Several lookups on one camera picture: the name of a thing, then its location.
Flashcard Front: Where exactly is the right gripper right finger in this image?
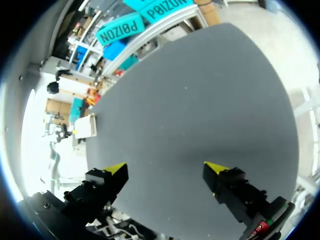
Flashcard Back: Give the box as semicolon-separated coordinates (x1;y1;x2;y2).
202;161;273;227

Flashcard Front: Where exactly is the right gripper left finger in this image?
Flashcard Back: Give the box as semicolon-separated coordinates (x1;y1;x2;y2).
63;162;130;225

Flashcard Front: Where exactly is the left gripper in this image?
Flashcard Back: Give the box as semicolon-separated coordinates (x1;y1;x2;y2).
56;125;73;141

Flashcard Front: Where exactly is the white bag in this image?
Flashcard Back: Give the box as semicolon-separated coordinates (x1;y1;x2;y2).
74;113;98;140

